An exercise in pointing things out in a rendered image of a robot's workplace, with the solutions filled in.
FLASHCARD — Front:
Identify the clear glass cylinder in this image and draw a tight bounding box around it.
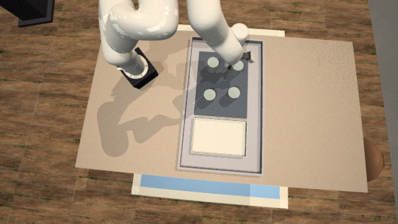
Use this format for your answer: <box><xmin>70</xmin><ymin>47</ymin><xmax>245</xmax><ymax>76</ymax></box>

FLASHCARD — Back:
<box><xmin>226</xmin><ymin>87</ymin><xmax>240</xmax><ymax>101</ymax></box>
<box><xmin>207</xmin><ymin>57</ymin><xmax>219</xmax><ymax>73</ymax></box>
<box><xmin>204</xmin><ymin>89</ymin><xmax>216</xmax><ymax>103</ymax></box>
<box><xmin>230</xmin><ymin>61</ymin><xmax>244</xmax><ymax>76</ymax></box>

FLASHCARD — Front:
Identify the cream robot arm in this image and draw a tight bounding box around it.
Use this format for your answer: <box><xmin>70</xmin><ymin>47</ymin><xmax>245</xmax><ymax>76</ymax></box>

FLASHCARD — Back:
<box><xmin>99</xmin><ymin>0</ymin><xmax>255</xmax><ymax>79</ymax></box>

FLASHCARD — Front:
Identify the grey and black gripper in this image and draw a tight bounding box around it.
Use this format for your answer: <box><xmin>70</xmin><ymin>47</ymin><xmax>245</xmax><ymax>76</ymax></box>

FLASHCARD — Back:
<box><xmin>224</xmin><ymin>61</ymin><xmax>231</xmax><ymax>70</ymax></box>

